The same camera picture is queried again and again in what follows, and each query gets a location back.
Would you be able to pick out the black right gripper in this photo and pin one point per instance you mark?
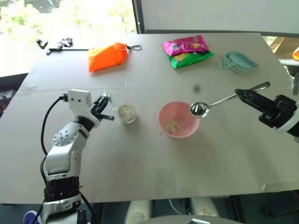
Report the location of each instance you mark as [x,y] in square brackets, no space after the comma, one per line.
[279,112]

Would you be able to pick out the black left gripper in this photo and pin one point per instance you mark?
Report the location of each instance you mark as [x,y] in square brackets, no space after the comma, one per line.
[97,111]

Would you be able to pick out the clear glass mug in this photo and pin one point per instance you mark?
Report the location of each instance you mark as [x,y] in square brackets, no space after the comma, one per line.
[121,102]

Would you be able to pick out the shiny metal spoon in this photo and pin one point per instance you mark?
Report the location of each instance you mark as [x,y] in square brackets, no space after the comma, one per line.
[198,110]

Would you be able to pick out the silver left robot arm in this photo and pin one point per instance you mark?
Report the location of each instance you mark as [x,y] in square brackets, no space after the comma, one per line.
[59,158]

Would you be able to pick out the oatmeal in glass mug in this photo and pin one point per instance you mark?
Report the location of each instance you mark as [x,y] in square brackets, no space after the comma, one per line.
[126,113]

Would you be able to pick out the oatmeal in pink bowl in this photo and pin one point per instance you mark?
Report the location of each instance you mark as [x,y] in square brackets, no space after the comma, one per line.
[173,125]

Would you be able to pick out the pink plastic bowl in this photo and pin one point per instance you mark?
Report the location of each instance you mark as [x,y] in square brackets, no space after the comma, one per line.
[184,130]

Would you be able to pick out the teal dustpan with brush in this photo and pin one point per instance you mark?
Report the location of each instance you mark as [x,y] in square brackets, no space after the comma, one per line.
[240,63]

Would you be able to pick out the brown cardboard box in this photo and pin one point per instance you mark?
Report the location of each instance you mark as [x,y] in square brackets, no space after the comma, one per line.
[280,44]

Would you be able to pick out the orange round object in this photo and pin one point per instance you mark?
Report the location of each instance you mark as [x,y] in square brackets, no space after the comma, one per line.
[296,54]

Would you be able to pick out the black long rod tool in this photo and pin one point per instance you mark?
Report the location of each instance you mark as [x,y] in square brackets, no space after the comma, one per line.
[70,49]

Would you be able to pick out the black and white small gadget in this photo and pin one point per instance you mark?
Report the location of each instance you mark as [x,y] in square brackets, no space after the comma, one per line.
[66,41]

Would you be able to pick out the green snack packet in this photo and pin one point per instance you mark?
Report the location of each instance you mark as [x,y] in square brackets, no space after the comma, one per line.
[189,59]

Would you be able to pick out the pink snack packet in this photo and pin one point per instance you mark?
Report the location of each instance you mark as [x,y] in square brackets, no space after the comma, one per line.
[184,44]

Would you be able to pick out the small black clip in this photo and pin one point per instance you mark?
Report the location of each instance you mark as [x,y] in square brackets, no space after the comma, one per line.
[42,43]

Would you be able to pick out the grey board panel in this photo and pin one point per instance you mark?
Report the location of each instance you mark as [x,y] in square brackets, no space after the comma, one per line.
[217,15]

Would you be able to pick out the white rounded robot leg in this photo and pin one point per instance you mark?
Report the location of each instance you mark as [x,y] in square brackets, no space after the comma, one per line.
[137,211]
[204,207]

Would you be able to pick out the blue shoe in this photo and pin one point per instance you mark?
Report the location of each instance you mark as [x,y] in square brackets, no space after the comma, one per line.
[31,218]

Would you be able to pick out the grey rounded robot torso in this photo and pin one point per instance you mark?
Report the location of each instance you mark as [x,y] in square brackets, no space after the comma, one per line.
[187,220]

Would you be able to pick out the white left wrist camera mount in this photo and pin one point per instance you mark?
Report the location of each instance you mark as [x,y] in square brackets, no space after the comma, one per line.
[78,99]

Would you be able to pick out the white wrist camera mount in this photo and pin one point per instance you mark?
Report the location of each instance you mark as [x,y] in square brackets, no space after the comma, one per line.
[286,127]
[78,99]

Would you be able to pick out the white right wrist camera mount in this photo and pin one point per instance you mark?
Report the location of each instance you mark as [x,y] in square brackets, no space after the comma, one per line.
[286,127]

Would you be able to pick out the black upright post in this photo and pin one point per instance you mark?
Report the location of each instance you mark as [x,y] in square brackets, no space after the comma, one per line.
[138,16]

